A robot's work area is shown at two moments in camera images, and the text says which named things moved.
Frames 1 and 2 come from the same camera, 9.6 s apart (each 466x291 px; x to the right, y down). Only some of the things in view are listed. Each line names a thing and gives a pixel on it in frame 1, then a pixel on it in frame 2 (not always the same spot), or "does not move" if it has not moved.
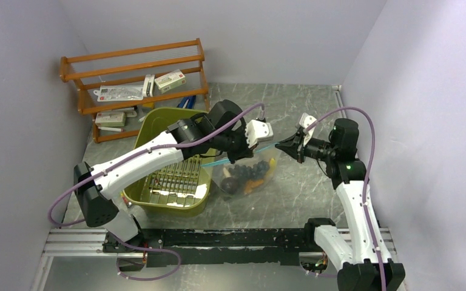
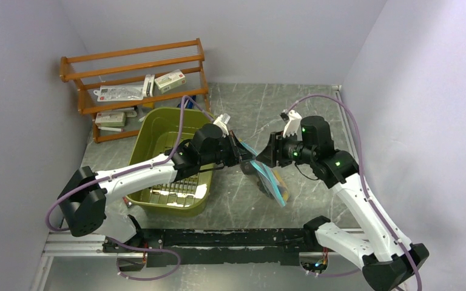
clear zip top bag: (247, 176) -> (270, 177)
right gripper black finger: (294, 146) -> (268, 155)
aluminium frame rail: (80, 242) does not move
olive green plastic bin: (182, 187) does not move
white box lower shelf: (108, 119) does not move
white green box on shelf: (170, 80) does not move
